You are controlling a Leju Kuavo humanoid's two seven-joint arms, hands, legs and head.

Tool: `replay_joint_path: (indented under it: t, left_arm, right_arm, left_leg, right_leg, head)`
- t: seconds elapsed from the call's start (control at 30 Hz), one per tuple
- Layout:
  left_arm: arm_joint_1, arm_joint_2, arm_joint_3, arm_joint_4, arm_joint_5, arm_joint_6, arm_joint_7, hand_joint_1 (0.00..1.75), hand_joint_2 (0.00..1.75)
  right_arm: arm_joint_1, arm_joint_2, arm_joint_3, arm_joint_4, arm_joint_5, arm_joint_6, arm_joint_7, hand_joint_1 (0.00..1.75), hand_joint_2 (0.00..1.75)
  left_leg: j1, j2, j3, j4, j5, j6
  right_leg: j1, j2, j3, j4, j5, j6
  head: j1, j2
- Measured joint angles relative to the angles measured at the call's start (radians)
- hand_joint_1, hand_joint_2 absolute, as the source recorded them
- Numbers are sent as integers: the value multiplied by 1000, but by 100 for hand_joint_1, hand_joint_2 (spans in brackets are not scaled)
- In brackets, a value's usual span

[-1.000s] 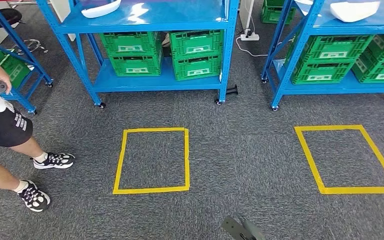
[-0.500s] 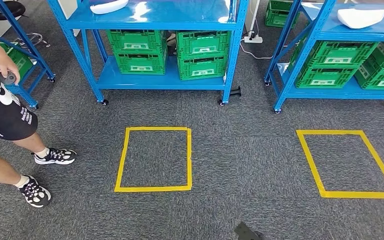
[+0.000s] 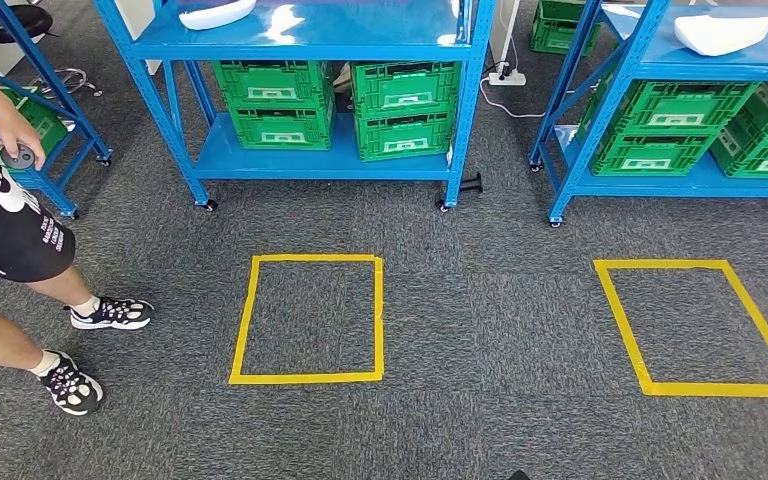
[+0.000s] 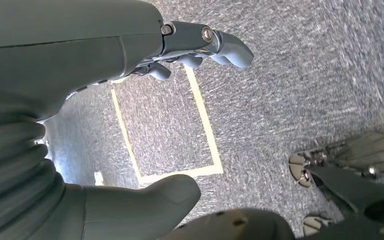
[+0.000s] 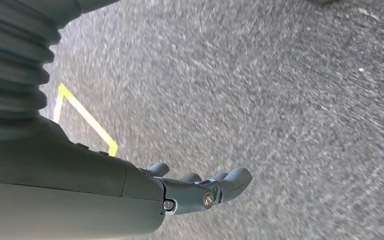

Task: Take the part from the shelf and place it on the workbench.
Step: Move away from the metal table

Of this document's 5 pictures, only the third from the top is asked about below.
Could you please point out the dark handheld remote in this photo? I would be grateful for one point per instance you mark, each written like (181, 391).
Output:
(20, 161)

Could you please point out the blue metal shelf rack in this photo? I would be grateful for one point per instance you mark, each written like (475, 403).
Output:
(39, 73)
(304, 30)
(708, 185)

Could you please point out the white curved plastic part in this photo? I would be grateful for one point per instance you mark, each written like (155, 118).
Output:
(215, 14)

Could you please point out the white moulded plastic part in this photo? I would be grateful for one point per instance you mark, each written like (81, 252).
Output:
(722, 34)

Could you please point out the small black floor object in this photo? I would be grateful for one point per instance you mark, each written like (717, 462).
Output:
(471, 184)

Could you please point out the yellow floor tape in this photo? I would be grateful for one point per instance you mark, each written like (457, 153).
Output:
(304, 378)
(722, 389)

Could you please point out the white power strip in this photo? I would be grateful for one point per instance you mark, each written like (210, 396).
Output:
(506, 79)

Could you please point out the white desk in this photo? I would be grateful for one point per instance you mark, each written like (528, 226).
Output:
(500, 26)

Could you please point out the white panel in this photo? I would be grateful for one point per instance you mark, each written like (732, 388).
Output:
(133, 16)

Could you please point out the chrome chair base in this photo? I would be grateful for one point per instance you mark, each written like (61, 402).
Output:
(69, 81)

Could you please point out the person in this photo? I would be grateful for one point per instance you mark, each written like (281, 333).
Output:
(13, 232)

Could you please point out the black round stool seat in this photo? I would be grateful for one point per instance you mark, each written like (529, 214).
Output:
(16, 21)

